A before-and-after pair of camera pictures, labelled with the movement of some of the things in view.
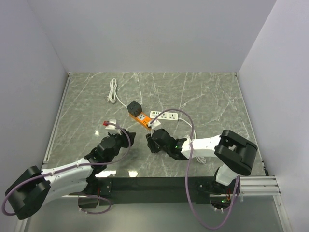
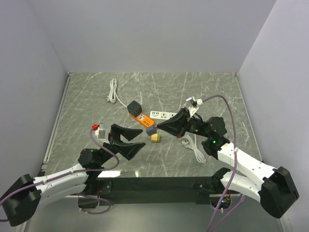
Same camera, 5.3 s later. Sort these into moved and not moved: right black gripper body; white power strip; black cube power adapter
Moved: right black gripper body
Not moved: white power strip; black cube power adapter
